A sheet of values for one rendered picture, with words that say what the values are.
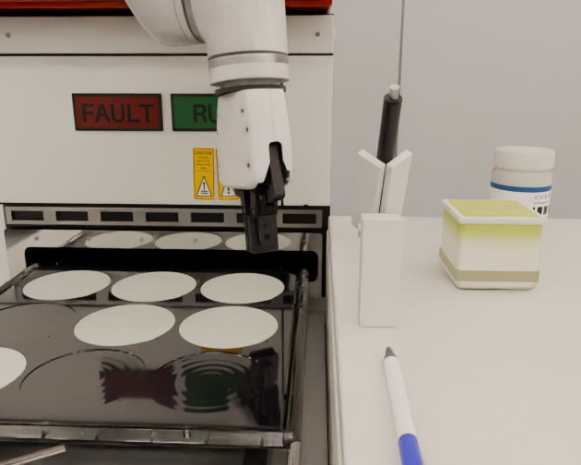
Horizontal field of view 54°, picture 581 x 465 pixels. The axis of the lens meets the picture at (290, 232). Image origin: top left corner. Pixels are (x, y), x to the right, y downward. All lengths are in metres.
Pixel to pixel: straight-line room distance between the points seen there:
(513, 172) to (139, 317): 0.46
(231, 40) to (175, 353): 0.30
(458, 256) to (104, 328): 0.35
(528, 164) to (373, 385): 0.42
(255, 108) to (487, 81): 1.81
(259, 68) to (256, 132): 0.06
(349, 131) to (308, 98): 1.50
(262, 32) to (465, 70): 1.76
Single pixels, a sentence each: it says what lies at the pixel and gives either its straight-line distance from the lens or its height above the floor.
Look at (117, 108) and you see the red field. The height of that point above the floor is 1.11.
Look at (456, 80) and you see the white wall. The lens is 2.30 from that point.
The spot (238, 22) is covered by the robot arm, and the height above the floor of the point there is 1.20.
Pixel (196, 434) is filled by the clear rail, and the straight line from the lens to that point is 0.44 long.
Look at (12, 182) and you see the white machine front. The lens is 0.87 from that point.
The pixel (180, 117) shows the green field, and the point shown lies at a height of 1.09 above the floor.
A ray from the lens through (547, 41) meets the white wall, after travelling 2.39.
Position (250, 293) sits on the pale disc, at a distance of 0.68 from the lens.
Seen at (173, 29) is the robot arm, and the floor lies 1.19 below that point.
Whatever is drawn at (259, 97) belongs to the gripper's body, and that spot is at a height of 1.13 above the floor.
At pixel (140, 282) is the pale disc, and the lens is 0.73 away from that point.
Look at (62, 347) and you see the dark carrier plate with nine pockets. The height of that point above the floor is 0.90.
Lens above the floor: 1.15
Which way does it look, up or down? 16 degrees down
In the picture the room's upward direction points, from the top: straight up
